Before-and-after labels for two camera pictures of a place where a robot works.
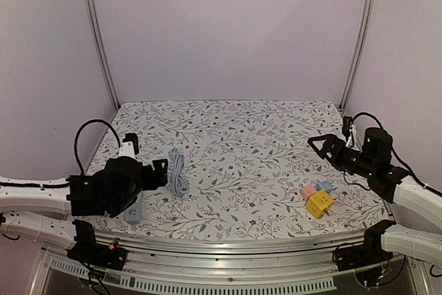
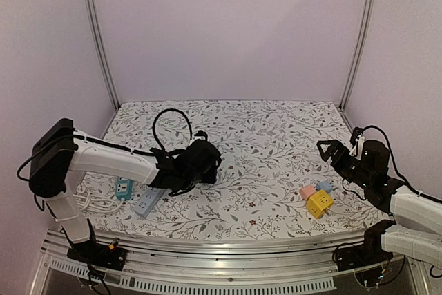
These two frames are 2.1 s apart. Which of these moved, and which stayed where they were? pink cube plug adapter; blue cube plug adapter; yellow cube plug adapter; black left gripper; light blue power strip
Moved: black left gripper; light blue power strip
Stayed: blue cube plug adapter; yellow cube plug adapter; pink cube plug adapter
